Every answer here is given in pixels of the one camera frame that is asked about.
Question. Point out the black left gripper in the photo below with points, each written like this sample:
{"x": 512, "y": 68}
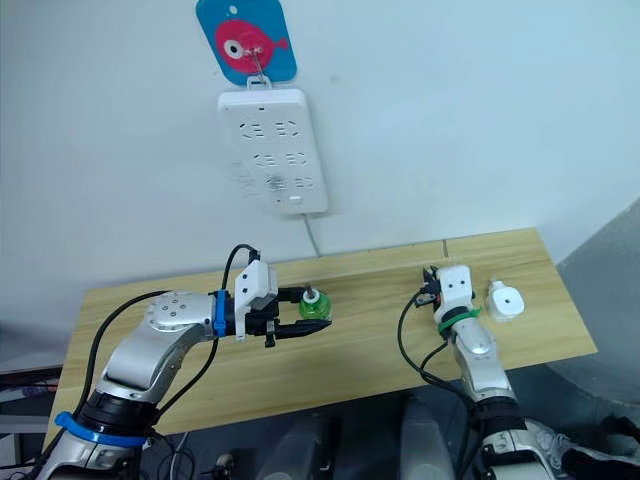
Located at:
{"x": 260, "y": 322}

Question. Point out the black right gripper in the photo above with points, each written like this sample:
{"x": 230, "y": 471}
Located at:
{"x": 429, "y": 298}

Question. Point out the green liquid repellent bottle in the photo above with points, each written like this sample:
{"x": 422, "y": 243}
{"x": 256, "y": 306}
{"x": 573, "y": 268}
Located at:
{"x": 315, "y": 307}

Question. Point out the white mosquito repellent heater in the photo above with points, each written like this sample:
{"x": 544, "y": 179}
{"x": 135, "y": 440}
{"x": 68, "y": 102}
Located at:
{"x": 505, "y": 302}

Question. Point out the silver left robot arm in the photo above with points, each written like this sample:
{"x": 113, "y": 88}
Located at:
{"x": 145, "y": 355}

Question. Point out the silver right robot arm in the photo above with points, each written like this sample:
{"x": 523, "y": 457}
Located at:
{"x": 482, "y": 370}

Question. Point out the green right wrist zip tie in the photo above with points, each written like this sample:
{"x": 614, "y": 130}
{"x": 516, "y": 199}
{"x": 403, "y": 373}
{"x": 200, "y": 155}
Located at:
{"x": 450, "y": 324}

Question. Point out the blue left wrist clamp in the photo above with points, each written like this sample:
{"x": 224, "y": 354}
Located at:
{"x": 219, "y": 320}

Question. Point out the grey rounded shape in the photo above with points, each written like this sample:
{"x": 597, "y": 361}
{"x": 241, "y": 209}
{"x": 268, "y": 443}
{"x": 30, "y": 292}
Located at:
{"x": 305, "y": 450}
{"x": 425, "y": 440}

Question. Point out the white power strip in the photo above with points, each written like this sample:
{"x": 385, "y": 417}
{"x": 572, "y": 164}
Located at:
{"x": 300, "y": 140}

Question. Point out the black shoe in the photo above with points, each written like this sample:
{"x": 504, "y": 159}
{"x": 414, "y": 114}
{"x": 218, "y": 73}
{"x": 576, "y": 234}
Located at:
{"x": 605, "y": 460}

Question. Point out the grey metal shelf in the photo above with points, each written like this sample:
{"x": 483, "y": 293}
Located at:
{"x": 25, "y": 400}

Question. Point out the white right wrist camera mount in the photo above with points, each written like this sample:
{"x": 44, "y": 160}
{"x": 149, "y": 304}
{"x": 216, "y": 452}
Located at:
{"x": 455, "y": 287}

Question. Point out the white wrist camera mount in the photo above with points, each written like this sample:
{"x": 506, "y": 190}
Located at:
{"x": 252, "y": 282}
{"x": 455, "y": 287}

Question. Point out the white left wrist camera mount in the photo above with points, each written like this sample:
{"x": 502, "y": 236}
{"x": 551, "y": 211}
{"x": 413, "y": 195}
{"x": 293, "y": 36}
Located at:
{"x": 252, "y": 282}

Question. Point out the blue fish wall hook plaque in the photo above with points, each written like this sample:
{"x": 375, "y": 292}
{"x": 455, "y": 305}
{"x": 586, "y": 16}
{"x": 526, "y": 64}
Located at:
{"x": 272, "y": 20}

